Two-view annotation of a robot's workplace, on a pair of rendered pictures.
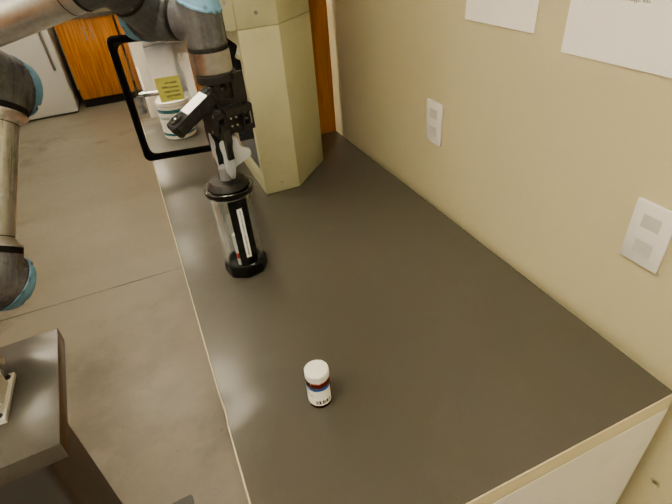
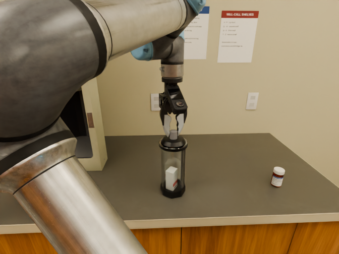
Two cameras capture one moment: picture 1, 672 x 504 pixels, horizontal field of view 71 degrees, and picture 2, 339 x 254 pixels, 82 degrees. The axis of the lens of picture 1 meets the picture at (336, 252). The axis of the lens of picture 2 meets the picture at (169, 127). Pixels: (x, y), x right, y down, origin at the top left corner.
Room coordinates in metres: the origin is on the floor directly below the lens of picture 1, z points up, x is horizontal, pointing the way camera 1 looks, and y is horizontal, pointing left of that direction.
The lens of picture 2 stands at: (0.75, 0.84, 1.49)
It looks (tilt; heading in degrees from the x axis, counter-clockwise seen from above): 23 degrees down; 288
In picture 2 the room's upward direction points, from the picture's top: straight up
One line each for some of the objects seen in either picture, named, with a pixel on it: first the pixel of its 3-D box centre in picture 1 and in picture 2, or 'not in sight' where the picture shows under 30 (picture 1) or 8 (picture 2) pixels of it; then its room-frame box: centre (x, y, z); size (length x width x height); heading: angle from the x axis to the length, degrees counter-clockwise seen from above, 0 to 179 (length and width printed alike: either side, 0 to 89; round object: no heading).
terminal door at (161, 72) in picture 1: (175, 96); not in sight; (1.56, 0.47, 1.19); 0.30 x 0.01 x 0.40; 101
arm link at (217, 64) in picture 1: (210, 62); (171, 71); (0.95, 0.21, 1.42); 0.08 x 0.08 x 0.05
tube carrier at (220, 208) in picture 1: (237, 225); (172, 166); (0.93, 0.22, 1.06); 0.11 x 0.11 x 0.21
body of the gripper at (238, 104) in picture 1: (223, 103); (171, 94); (0.95, 0.20, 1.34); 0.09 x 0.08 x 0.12; 125
